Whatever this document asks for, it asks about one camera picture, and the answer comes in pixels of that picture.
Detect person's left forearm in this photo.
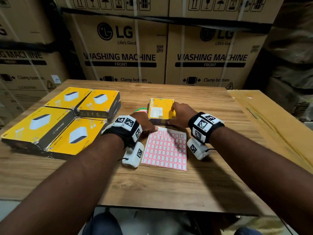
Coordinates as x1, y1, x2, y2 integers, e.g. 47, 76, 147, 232
0, 134, 125, 235

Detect black stretch wrap band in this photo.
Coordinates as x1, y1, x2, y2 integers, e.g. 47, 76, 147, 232
0, 40, 74, 53
60, 7, 273, 35

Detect person's right hand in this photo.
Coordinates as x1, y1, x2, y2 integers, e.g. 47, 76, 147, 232
167, 102, 198, 129

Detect sheet of red-bordered labels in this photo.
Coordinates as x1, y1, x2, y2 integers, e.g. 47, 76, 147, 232
141, 126, 187, 172

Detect yellow box handled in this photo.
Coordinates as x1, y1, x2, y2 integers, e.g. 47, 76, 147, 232
148, 98, 176, 126

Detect person's right leg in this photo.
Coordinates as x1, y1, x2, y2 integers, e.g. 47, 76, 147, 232
233, 227, 263, 235

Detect group of yellow boxes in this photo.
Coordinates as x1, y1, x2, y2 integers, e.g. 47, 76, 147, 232
0, 86, 122, 161

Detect person's right forearm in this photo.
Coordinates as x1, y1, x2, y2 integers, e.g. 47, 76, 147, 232
209, 126, 313, 235

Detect flat brown cardboard sheet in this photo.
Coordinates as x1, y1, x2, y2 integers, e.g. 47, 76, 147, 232
227, 89, 313, 174

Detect person's left hand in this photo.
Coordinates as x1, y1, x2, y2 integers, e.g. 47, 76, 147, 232
129, 111, 159, 139

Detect plastic wrapped cardboard stack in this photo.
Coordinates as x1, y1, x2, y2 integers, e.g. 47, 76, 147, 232
244, 0, 313, 123

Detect black wristband with marker tags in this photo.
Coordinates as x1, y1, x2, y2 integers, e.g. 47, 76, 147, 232
101, 115, 143, 149
188, 112, 225, 144

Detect stack of large printed cartons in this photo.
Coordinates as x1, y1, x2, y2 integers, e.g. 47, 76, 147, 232
0, 0, 285, 128

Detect person's left leg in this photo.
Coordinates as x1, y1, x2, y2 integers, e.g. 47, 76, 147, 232
82, 211, 124, 235

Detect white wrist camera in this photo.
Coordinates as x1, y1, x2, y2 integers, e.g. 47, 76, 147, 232
122, 141, 145, 168
187, 137, 211, 161

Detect person's leg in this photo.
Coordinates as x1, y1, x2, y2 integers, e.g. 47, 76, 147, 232
233, 227, 263, 235
82, 211, 124, 235

